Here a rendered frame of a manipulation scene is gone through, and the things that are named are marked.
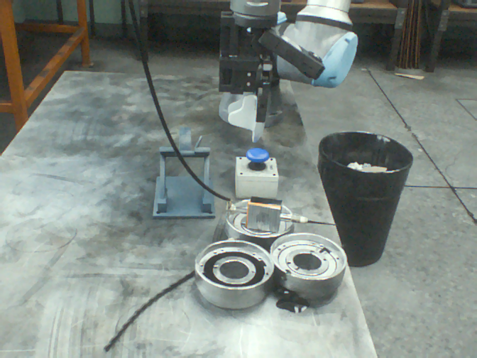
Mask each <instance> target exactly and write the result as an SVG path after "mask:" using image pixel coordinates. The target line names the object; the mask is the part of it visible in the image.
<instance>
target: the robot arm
mask: <svg viewBox="0 0 477 358"><path fill-rule="evenodd" d="M280 2H281V0H230V9H232V10H233V12H224V11H222V12H221V42H220V59H219V92H223V93H224V94H223V96H222V98H221V101H220V104H219V116H220V117H221V118H222V120H223V121H225V122H226V123H228V124H232V125H234V126H239V127H242V128H245V129H250V130H252V131H253V143H255V142H257V140H258V139H259V138H260V137H261V136H262V134H263V130H264V128H268V127H272V126H276V125H278V124H280V123H281V122H282V121H283V119H284V113H285V108H284V104H283V98H282V95H281V91H280V79H282V80H289V81H293V82H299V83H303V84H307V85H312V86H313V87H326V88H334V87H337V86H338V85H340V84H341V82H343V81H344V78H345V77H346V75H347V74H348V72H349V70H350V67H351V64H352V62H353V60H354V58H355V55H356V47H357V45H358V37H357V35H356V34H354V33H351V29H353V23H352V22H351V21H350V19H349V18H348V11H349V6H350V5H351V0H308V1H307V6H306V7H305V8H304V9H303V10H301V11H300V12H299V13H298V14H297V17H296V21H295V23H288V22H286V20H287V18H286V15H285V14H284V13H280ZM224 57H225V58H224Z"/></svg>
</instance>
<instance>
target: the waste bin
mask: <svg viewBox="0 0 477 358"><path fill-rule="evenodd" d="M355 162H356V163H357V164H359V165H362V164H364V163H367V164H370V165H371V167H379V168H387V170H386V172H373V171H365V170H357V169H354V168H350V167H348V166H349V164H350V163H355ZM412 164H413V156H412V154H411V151H410V150H409V149H408V148H406V147H404V146H403V145H402V144H401V143H399V142H397V141H396V140H393V139H390V138H388V136H384V135H381V134H376V133H372V132H367V131H339V132H335V133H332V134H328V135H327V136H325V137H324V138H323V139H322V140H321V141H320V143H319V159H318V166H317V168H318V171H319V175H320V178H321V181H322V185H323V188H324V191H325V194H326V197H327V202H328V204H329V208H330V212H331V213H332V216H333V218H334V222H335V224H337V225H338V226H336V230H337V232H338V235H339V239H340V242H341V245H344V244H345V245H347V253H346V258H347V263H348V266H366V265H370V264H372V263H373V262H375V261H377V260H379V258H381V256H382V255H383V252H384V248H385V244H386V242H387V239H388V234H389V231H390V228H391V225H392V222H393V217H394V215H395V213H396V211H397V208H398V203H399V201H400V196H401V194H402V191H403V189H404V186H405V183H406V180H407V178H408V175H409V172H410V169H411V167H412ZM362 166H363V165H362Z"/></svg>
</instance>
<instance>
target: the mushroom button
mask: <svg viewBox="0 0 477 358"><path fill-rule="evenodd" d="M246 157H247V159H248V160H250V161H253V165H254V166H261V162H265V161H267V160H268V159H269V153H268V152H267V151H265V149H262V148H251V149H249V151H248V152H247V154H246Z"/></svg>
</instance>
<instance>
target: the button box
mask: <svg viewBox="0 0 477 358"><path fill-rule="evenodd" d="M278 178H279V176H278V169H277V164H276V160H275V158H269V159H268V160H267V161H265V162H261V166H254V165H253V161H250V160H248V159H247V157H236V198H238V199H251V197H261V198H266V199H271V200H276V199H277V193H278Z"/></svg>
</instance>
